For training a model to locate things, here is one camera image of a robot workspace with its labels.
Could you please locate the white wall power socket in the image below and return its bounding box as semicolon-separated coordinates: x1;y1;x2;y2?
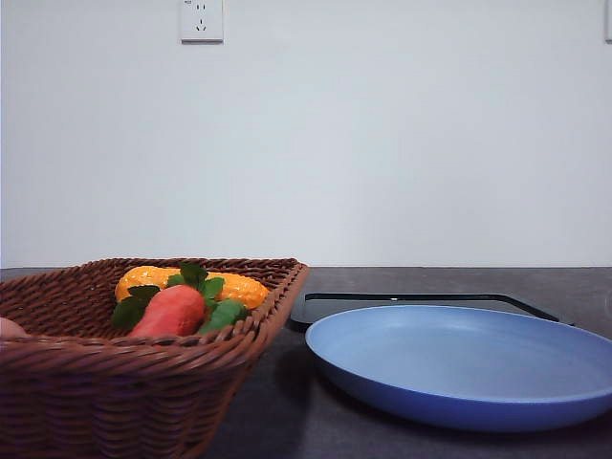
181;0;224;45

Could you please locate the blue round plate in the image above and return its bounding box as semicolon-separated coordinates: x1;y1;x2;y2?
305;305;612;431

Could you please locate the black rectangular tray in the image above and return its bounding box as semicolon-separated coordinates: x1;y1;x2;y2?
291;294;576;341

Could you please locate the brown egg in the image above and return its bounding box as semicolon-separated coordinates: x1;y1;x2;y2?
0;317;31;339

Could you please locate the yellow toy corn cob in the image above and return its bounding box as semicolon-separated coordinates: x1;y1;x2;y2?
115;267;270;309

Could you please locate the orange toy carrot with leaves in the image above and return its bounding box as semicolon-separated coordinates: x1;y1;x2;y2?
112;262;249;337

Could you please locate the brown wicker basket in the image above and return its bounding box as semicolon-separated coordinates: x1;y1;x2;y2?
0;258;310;459

